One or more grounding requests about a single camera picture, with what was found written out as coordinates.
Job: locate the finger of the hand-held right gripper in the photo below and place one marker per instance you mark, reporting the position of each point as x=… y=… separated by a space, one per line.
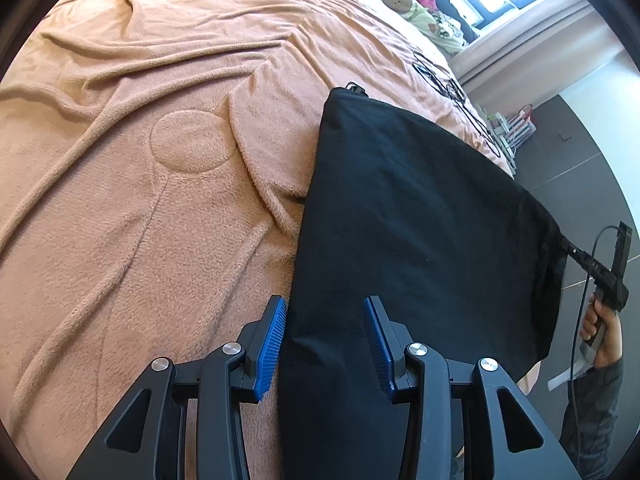
x=582 y=257

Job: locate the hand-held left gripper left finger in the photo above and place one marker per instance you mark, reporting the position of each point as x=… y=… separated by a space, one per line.
x=270 y=345

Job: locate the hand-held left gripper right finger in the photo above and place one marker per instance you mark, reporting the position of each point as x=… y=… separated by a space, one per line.
x=377 y=350

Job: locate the black pants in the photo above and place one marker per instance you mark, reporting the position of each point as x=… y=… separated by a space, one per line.
x=410 y=210

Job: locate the person's right forearm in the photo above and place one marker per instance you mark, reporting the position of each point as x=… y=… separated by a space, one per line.
x=595 y=420

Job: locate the person's right hand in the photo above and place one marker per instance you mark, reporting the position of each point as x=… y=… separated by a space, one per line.
x=612 y=340

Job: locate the striped bag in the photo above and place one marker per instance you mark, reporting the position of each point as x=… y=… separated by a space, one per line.
x=522 y=127

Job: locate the orange fleece blanket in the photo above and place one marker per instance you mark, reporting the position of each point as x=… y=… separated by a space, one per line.
x=150 y=185

